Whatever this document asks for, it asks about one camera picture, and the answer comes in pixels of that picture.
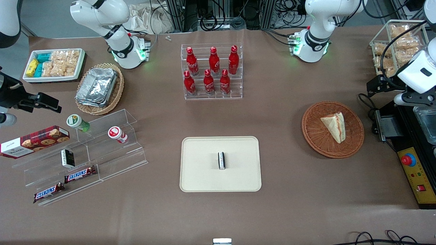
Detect brown round wicker basket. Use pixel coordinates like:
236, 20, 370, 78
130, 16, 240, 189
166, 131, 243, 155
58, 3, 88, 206
301, 101, 365, 159

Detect bagged pastry snack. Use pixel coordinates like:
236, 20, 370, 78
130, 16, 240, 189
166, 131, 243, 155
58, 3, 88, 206
390, 24, 411, 38
395, 50, 415, 67
374, 56, 397, 77
392, 37, 421, 51
373, 43, 392, 57

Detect triangle sandwich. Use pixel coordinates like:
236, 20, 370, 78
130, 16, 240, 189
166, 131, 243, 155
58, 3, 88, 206
320, 112, 346, 144

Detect tan oval wicker basket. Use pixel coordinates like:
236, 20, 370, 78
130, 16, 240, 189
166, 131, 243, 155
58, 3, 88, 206
75, 63, 125, 116

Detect crumpled beige bag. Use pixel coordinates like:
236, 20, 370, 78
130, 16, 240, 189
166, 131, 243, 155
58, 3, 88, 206
127, 3, 175, 34

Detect small black carton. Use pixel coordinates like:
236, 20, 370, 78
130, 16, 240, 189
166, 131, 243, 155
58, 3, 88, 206
61, 149, 76, 169

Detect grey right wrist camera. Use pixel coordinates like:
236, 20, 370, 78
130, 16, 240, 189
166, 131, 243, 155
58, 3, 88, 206
0, 113, 17, 127

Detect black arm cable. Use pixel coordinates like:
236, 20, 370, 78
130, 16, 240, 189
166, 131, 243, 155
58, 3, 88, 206
380, 20, 428, 87

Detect clear rice cracker pack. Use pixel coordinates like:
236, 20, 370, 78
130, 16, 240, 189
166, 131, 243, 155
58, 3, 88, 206
42, 61, 67, 78
50, 50, 68, 64
66, 50, 81, 77

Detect red cola bottle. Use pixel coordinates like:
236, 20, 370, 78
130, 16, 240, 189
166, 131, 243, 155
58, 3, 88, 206
186, 47, 200, 77
220, 69, 231, 95
228, 45, 240, 75
203, 69, 216, 96
184, 70, 197, 96
208, 46, 221, 76

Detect black looped floor cable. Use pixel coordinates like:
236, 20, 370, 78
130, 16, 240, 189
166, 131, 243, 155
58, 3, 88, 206
341, 230, 436, 245

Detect beige plastic serving tray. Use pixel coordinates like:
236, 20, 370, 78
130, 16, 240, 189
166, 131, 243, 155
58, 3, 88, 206
180, 136, 262, 193

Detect red tartan cookie box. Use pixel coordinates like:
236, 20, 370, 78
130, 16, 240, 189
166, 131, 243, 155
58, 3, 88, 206
0, 125, 71, 159

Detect aluminium frame rack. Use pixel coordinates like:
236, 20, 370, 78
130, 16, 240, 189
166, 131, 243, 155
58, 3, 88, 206
166, 0, 278, 32

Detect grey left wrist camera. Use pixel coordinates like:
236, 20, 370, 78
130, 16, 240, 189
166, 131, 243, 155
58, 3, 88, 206
393, 91, 436, 107

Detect yellow snack pack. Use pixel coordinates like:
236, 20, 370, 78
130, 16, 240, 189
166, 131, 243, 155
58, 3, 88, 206
26, 59, 40, 78

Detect green capped drink bottle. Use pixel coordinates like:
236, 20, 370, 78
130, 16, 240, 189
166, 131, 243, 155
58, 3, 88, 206
66, 114, 91, 133

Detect grey metal box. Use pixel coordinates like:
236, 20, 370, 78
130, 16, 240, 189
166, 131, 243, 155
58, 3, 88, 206
375, 110, 398, 142

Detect white rectangular snack tray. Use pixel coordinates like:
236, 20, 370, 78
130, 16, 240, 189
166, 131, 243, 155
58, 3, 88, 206
22, 48, 86, 84

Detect clear acrylic stepped shelf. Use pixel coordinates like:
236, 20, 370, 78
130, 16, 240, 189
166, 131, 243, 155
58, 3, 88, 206
12, 109, 149, 207

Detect red capped drink bottle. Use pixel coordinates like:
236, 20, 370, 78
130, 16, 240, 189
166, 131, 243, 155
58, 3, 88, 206
108, 126, 128, 144

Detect clear acrylic bottle rack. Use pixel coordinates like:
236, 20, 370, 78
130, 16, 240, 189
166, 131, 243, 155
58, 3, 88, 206
181, 43, 243, 100

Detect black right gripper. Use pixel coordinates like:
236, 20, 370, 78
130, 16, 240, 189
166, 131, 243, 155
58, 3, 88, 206
0, 72, 63, 113

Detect black base cables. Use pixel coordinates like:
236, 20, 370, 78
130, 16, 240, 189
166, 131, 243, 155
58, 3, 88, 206
261, 28, 297, 47

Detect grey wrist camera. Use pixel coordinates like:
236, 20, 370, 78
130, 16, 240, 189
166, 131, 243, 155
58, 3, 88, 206
393, 91, 436, 107
0, 113, 17, 127

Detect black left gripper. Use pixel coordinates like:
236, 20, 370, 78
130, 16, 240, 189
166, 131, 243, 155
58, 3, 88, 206
367, 76, 410, 99

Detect aluminium foil tray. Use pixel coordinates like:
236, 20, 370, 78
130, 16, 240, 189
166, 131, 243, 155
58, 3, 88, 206
76, 67, 118, 103

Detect black table cable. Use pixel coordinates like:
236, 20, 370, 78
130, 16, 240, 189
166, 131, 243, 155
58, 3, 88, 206
357, 93, 379, 134

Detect black yellow control box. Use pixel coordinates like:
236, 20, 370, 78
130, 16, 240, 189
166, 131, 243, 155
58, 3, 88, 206
392, 100, 436, 209

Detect clear plastic container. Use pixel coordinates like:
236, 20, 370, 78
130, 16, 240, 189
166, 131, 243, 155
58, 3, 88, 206
413, 105, 436, 145

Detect Snickers chocolate bar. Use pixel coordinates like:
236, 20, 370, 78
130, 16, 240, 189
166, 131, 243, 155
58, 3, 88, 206
33, 182, 65, 204
64, 165, 97, 184

